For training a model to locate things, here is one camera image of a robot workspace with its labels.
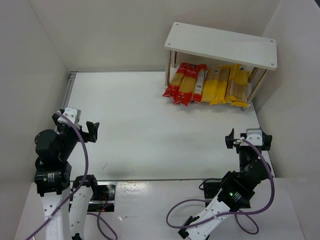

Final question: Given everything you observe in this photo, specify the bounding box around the yellow spaghetti bag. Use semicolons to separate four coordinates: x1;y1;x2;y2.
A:
210;65;232;105
201;66;222;105
231;70;250;108
224;64;241;104

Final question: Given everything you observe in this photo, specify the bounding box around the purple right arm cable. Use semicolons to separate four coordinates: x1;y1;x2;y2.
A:
166;139;275;235

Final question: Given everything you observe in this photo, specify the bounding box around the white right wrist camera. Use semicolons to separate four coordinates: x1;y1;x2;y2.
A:
240;128;263;147

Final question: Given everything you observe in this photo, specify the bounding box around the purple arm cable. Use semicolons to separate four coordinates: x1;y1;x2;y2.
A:
23;112;118;240
166;139;275;235

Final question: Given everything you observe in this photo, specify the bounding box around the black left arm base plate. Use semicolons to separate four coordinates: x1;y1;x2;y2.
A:
87;181;116;213

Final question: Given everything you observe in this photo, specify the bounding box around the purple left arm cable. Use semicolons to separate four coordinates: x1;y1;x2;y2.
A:
23;112;118;240

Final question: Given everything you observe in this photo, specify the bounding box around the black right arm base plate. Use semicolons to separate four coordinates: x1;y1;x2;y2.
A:
198;178;221;207

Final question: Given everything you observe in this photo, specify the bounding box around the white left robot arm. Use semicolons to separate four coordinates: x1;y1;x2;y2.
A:
34;107;100;240

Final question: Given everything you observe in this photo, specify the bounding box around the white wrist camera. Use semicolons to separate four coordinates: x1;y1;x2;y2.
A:
240;128;263;147
57;107;82;127

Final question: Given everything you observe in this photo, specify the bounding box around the red white-backed spaghetti bag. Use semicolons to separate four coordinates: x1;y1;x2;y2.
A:
191;64;207;103

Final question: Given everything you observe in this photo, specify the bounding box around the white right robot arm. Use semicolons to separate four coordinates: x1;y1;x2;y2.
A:
178;128;273;240

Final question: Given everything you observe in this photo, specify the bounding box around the white two-tier shelf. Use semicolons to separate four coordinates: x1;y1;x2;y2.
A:
164;22;277;105

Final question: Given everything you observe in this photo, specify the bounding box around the red spaghetti bag on shelf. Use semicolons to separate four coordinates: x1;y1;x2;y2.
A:
162;62;188;99

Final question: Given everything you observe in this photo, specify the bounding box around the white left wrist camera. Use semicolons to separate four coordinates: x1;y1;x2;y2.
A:
57;107;82;127

